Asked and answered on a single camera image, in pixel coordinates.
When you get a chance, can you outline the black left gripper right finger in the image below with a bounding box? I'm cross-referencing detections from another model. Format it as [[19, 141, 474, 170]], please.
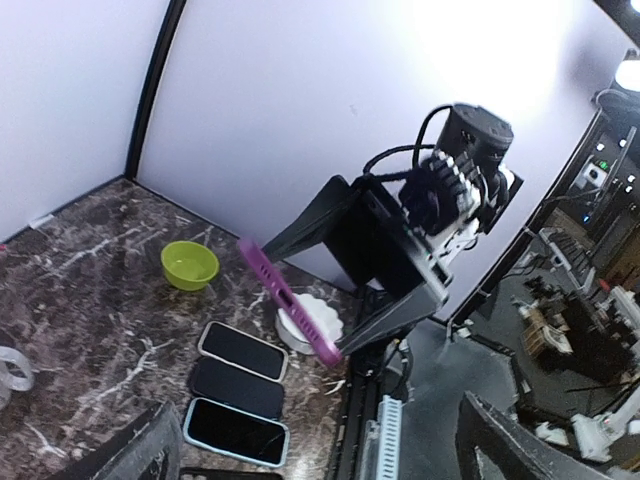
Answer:
[[455, 391, 600, 480]]

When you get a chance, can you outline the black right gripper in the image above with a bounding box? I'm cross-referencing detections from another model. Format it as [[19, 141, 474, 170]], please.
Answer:
[[263, 175, 450, 357]]

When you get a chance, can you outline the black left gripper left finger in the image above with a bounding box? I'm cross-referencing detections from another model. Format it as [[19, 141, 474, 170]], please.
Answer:
[[51, 401, 183, 480]]

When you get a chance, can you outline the black phone case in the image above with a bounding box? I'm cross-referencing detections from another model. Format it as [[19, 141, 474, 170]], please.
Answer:
[[179, 467, 283, 480]]

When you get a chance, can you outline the black smartphone bottom stack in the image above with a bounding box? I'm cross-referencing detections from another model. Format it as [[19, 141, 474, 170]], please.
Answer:
[[237, 239, 342, 367]]

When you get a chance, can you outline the purple-edged black smartphone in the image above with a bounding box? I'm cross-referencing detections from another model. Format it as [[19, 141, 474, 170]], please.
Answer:
[[188, 357, 285, 420]]

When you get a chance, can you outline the light blue phone case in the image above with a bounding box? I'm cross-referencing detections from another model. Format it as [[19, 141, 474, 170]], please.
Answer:
[[182, 396, 292, 469]]

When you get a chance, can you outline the pink phone case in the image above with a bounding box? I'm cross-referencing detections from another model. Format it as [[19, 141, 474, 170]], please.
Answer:
[[197, 320, 291, 384]]

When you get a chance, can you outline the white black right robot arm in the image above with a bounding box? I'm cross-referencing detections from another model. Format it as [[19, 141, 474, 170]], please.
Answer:
[[263, 103, 515, 365]]

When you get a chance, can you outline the white scalloped dish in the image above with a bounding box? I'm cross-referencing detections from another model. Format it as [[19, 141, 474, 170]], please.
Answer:
[[274, 293, 345, 357]]

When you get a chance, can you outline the white floral mug yellow inside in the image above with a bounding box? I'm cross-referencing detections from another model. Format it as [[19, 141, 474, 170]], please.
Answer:
[[0, 346, 35, 410]]

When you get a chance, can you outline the lime green bowl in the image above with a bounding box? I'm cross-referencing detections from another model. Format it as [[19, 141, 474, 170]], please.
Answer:
[[160, 241, 220, 292]]

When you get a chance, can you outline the black front table rail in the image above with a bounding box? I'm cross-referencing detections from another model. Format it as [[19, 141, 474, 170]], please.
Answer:
[[325, 336, 393, 480]]

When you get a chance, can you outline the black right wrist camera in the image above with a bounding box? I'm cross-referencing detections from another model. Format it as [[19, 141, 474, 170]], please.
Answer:
[[399, 149, 524, 237]]

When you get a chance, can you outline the black right corner post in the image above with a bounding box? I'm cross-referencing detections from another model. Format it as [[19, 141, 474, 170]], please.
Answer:
[[124, 0, 188, 182]]

